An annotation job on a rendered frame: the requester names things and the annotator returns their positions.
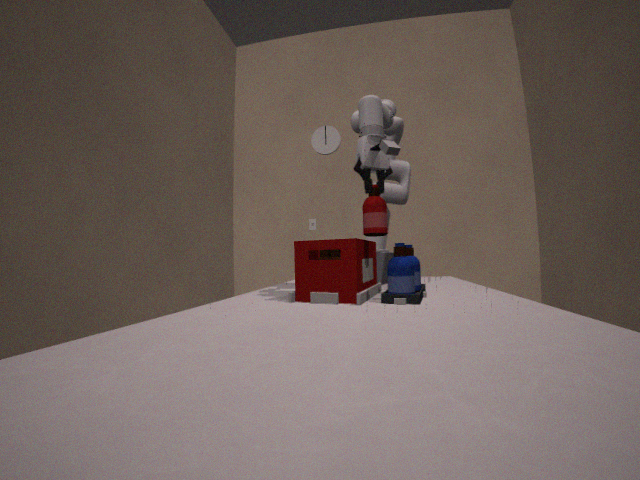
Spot red-labeled bottle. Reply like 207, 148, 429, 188
363, 184, 388, 236

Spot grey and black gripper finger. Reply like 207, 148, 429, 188
376, 167, 393, 194
354, 159, 373, 194

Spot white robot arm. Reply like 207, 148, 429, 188
351, 95, 411, 252

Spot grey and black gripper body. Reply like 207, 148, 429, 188
356, 134, 390, 173

